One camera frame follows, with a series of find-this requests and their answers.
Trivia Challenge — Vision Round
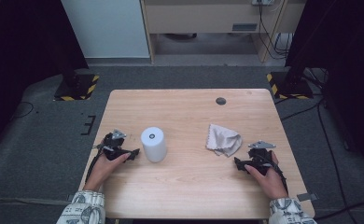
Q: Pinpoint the thin black floor cable loop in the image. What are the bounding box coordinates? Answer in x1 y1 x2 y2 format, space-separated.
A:
10 101 35 120

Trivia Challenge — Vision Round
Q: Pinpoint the short black floor cable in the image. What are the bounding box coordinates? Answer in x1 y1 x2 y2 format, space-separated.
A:
279 102 323 122

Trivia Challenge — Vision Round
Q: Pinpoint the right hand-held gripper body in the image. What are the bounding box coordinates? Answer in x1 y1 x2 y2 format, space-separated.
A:
246 140 277 176

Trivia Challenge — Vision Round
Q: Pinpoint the long black floor cable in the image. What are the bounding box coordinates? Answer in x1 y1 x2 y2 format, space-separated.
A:
316 102 358 224

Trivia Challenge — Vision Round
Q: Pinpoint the person's right hand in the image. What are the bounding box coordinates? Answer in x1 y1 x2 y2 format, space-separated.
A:
245 151 289 201

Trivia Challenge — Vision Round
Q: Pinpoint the grey textured cloth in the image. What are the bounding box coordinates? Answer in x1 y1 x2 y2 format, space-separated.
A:
205 123 244 158

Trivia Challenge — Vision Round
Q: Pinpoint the black hanging cable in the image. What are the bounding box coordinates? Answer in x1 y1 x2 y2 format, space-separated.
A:
258 3 288 60

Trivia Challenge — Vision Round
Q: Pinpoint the person's left hand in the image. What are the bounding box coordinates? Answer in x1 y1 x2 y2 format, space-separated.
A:
82 152 132 192

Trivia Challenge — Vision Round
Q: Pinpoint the grey label plate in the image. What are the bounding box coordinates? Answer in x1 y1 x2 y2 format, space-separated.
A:
231 22 259 32

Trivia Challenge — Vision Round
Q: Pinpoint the hand-held gripper cable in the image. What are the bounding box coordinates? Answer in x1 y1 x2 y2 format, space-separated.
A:
85 143 105 185
263 155 289 194

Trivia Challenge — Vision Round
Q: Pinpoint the right hand-held gripper cable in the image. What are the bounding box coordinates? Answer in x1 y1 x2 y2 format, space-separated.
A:
263 155 289 194

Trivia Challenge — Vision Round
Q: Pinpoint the light wooden desk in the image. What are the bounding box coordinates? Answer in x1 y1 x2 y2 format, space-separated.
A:
139 0 305 64

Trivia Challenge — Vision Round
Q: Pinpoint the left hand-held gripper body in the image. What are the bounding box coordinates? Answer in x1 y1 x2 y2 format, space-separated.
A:
103 129 131 161

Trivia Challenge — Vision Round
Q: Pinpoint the left hand-held gripper cable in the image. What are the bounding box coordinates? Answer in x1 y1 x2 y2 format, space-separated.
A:
85 143 105 185

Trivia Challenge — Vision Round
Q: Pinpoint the thick black floor cable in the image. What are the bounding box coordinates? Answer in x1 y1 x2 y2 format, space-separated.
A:
314 201 364 222

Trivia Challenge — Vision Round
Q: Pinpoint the white cabinet panel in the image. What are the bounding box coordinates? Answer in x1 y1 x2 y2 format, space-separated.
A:
61 0 150 59

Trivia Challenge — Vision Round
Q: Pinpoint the black stand with striped base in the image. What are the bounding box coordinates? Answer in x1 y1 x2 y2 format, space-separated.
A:
266 0 340 101
53 60 100 102

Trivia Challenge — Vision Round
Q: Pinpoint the black curtain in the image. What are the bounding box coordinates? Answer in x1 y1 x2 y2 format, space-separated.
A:
285 0 364 178
0 0 90 153

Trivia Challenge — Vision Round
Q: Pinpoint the white power strip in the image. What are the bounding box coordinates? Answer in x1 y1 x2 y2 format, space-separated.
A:
252 0 276 7

